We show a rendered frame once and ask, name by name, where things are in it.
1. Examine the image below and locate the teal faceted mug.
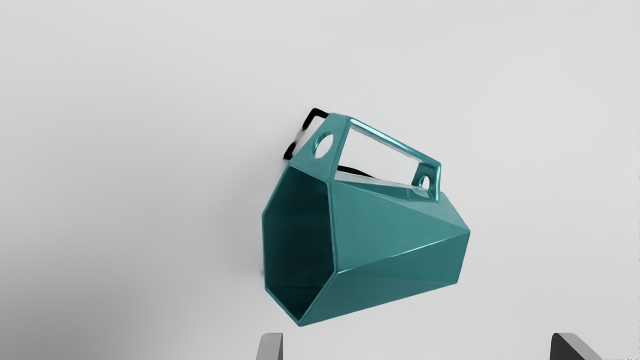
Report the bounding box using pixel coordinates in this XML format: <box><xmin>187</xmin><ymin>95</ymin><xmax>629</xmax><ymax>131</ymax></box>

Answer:
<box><xmin>261</xmin><ymin>113</ymin><xmax>471</xmax><ymax>328</ymax></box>

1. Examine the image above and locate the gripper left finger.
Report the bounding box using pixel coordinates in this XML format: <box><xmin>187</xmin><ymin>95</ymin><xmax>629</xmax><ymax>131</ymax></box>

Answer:
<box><xmin>256</xmin><ymin>332</ymin><xmax>284</xmax><ymax>360</ymax></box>

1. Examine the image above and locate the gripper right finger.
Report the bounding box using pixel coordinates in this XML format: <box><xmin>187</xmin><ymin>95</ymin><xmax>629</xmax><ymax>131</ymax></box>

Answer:
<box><xmin>550</xmin><ymin>332</ymin><xmax>605</xmax><ymax>360</ymax></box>

